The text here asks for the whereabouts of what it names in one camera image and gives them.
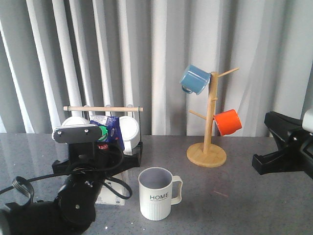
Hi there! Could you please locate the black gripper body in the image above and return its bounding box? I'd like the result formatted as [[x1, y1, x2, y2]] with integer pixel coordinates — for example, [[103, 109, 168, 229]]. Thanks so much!
[[51, 141, 123, 194]]

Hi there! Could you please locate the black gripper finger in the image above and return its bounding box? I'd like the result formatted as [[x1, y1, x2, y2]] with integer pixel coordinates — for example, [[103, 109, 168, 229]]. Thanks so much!
[[264, 111, 303, 147], [121, 141, 142, 171], [51, 160, 70, 174], [252, 150, 306, 175]]

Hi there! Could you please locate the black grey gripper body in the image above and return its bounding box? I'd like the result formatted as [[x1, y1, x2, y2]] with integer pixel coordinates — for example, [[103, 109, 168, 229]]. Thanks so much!
[[278, 107, 313, 181]]

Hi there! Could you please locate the blue white milk carton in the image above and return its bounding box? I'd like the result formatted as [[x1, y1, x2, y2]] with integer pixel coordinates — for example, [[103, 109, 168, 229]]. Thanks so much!
[[90, 115, 125, 206]]

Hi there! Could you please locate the cream HOME mug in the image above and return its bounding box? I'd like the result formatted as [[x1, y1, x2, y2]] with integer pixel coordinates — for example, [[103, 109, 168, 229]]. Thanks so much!
[[138, 167, 183, 221]]

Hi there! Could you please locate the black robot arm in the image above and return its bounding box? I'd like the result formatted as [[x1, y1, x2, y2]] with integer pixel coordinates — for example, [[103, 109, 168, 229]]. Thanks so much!
[[0, 136, 313, 235]]

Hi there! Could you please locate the white ribbed mug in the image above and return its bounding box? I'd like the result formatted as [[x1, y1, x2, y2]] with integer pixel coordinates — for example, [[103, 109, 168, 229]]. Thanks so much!
[[119, 116, 140, 148]]

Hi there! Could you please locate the white smiley face mug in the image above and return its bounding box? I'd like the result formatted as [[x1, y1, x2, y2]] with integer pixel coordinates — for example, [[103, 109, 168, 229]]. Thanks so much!
[[62, 116, 90, 126]]

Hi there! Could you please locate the orange enamel mug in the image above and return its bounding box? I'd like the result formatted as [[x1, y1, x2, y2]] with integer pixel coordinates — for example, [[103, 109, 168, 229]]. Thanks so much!
[[214, 109, 242, 136]]

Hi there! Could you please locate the wooden mug tree stand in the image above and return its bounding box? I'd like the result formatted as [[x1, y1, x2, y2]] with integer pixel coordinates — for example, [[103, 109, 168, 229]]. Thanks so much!
[[186, 68, 239, 167]]

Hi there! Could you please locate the blue enamel mug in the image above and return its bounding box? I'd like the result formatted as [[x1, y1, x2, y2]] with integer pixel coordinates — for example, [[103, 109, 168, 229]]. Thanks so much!
[[180, 65, 211, 95]]

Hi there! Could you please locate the grey white curtain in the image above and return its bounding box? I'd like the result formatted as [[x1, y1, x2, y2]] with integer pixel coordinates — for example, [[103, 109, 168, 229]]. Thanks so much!
[[0, 0, 313, 137]]

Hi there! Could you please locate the black wire mug rack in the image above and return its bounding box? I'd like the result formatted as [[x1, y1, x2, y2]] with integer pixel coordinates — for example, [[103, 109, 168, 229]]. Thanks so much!
[[63, 105, 143, 167]]

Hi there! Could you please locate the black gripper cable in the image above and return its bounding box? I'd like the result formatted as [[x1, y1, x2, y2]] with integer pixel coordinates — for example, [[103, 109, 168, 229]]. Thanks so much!
[[0, 144, 133, 206]]

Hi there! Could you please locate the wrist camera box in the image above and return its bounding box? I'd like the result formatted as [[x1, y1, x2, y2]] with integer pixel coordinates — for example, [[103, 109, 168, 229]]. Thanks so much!
[[52, 124, 102, 144]]

